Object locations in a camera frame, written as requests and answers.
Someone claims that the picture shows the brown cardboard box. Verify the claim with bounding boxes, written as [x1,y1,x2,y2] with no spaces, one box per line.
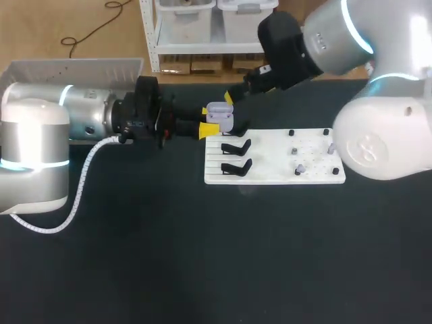
[159,55,191,76]
[232,53,265,74]
[190,55,224,76]

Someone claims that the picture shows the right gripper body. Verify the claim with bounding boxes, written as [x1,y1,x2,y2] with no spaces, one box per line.
[244,11,325,94]

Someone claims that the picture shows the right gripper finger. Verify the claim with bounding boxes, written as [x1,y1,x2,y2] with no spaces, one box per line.
[223,82,252,106]

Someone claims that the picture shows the translucent storage bin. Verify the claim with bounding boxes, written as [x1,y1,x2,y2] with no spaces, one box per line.
[217,0,280,44]
[157,0,217,45]

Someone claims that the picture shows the white plate with black stands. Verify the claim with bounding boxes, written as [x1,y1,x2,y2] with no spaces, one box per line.
[203,118,347,185]

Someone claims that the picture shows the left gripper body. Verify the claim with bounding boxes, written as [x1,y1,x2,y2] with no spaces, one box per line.
[113,76,177,150]

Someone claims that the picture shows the white metal shelf rack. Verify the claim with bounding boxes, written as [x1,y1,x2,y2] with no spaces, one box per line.
[139,0,281,74]

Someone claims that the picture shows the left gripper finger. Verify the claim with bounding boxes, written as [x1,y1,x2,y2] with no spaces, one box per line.
[173,119,221,140]
[172,105,210,120]

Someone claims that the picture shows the white earbud case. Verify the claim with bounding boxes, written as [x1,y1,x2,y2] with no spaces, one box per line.
[205,101,235,133]

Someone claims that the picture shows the grey slotted basket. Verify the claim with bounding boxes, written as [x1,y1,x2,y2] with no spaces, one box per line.
[0,57,145,89]

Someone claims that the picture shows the white cable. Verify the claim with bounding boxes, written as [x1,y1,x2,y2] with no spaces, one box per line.
[9,134,122,234]

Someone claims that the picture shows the brown cable on floor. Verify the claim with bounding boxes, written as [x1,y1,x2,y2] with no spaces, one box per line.
[60,0,133,59]

